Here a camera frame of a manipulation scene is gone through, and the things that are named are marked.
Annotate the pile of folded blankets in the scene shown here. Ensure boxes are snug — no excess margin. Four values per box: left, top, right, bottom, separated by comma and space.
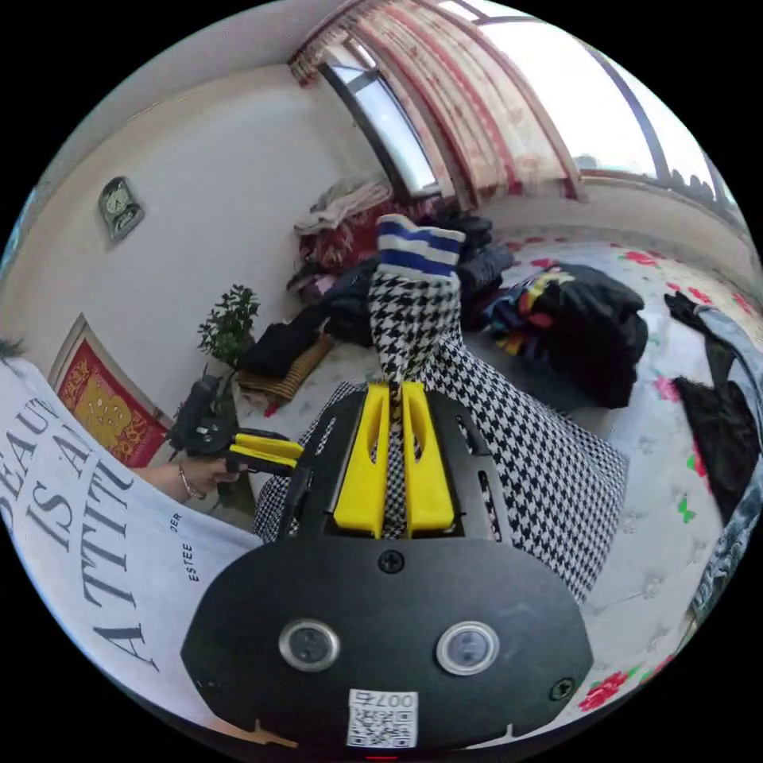
292, 178, 442, 275

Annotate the narrow window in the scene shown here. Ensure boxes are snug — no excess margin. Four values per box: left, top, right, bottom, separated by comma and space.
319, 59, 443, 201

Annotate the bed with flower-print sheet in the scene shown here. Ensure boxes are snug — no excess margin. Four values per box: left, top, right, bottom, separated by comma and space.
235, 232, 761, 719

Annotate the large window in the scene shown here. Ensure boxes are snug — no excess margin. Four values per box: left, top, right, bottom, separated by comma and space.
438, 0, 746, 207

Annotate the blue denim garment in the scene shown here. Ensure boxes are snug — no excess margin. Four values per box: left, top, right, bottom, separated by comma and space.
688, 300, 763, 624

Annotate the wall clock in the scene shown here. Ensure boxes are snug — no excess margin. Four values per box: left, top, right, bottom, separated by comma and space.
97, 176, 147, 242

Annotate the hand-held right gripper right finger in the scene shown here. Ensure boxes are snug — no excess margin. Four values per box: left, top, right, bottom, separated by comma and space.
401, 381, 459, 539

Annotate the black garment with colourful print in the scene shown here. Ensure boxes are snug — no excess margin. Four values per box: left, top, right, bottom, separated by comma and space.
482, 261, 651, 409

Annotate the person's body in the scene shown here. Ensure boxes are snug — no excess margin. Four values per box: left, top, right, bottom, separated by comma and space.
0, 336, 266, 726

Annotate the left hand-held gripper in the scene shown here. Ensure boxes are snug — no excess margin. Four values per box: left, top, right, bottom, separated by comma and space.
168, 409, 305, 478

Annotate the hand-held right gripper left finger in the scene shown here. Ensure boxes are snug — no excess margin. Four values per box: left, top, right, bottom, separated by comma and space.
332, 383, 393, 539

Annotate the person's left forearm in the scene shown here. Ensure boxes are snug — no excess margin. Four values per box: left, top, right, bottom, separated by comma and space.
128, 464, 195, 503

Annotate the black and white checkered jacket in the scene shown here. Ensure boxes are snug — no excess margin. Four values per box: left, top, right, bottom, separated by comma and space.
253, 213, 631, 606

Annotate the pile of dark clothes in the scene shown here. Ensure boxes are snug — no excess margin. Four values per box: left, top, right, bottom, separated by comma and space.
289, 214, 520, 350

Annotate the person's left hand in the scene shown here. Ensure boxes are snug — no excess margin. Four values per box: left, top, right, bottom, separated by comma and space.
181, 455, 241, 501

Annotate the framed red and gold picture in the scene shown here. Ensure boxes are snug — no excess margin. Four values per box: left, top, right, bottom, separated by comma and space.
47, 314, 171, 469

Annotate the green potted plant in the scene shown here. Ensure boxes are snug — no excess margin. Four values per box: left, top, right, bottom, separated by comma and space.
196, 285, 262, 370

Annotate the yellow and black striped garment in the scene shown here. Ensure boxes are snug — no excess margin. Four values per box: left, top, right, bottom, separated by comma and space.
237, 333, 336, 406

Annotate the red patterned curtain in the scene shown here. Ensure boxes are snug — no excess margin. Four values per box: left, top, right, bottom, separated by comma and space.
289, 0, 583, 210

